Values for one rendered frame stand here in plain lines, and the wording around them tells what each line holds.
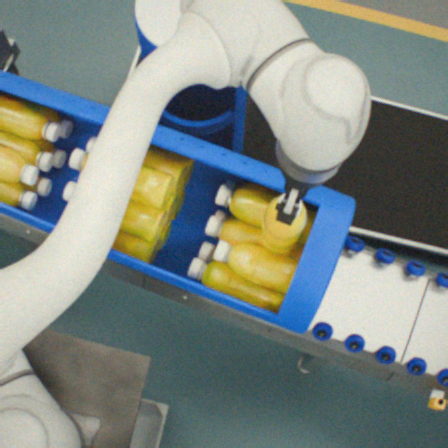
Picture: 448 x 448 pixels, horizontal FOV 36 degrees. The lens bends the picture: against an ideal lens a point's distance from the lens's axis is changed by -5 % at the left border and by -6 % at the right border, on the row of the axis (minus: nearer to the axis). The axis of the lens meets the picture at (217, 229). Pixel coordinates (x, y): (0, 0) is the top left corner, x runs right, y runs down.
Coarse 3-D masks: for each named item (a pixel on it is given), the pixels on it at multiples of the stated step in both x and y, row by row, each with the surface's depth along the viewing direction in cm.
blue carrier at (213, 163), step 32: (32, 96) 137; (64, 96) 140; (96, 128) 155; (160, 128) 139; (224, 160) 134; (256, 160) 140; (192, 192) 156; (320, 192) 134; (32, 224) 142; (192, 224) 157; (320, 224) 128; (128, 256) 137; (160, 256) 152; (192, 256) 154; (320, 256) 127; (192, 288) 137; (288, 288) 128; (320, 288) 127; (288, 320) 133
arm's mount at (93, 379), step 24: (48, 336) 145; (72, 336) 145; (48, 360) 143; (72, 360) 143; (96, 360) 144; (120, 360) 144; (144, 360) 144; (48, 384) 141; (72, 384) 142; (96, 384) 142; (120, 384) 142; (144, 384) 143; (72, 408) 140; (96, 408) 140; (120, 408) 141; (120, 432) 139
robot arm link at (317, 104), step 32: (288, 64) 79; (320, 64) 74; (352, 64) 75; (256, 96) 82; (288, 96) 76; (320, 96) 73; (352, 96) 73; (288, 128) 79; (320, 128) 75; (352, 128) 76; (320, 160) 82
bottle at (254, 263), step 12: (228, 252) 137; (240, 252) 136; (252, 252) 136; (264, 252) 136; (228, 264) 138; (240, 264) 136; (252, 264) 135; (264, 264) 135; (276, 264) 135; (288, 264) 135; (240, 276) 137; (252, 276) 136; (264, 276) 135; (276, 276) 135; (288, 276) 134; (276, 288) 136
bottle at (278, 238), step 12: (276, 204) 119; (264, 216) 122; (300, 216) 118; (264, 228) 126; (276, 228) 120; (288, 228) 119; (300, 228) 120; (264, 240) 131; (276, 240) 125; (288, 240) 124; (276, 252) 133; (288, 252) 134
